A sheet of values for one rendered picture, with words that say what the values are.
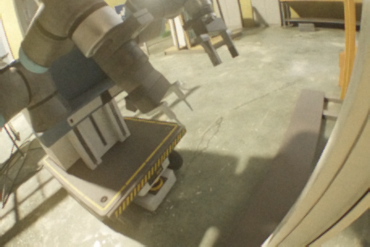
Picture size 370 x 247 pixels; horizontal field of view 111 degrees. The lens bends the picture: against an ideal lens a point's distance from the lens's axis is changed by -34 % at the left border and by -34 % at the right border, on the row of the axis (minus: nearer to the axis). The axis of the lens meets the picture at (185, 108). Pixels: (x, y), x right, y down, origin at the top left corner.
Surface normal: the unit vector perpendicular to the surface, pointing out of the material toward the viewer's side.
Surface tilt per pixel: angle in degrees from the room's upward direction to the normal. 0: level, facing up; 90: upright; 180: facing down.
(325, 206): 90
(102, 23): 73
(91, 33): 84
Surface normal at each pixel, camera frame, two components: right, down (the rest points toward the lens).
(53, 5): -0.08, 0.53
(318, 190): -0.62, 0.50
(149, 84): 0.70, -0.38
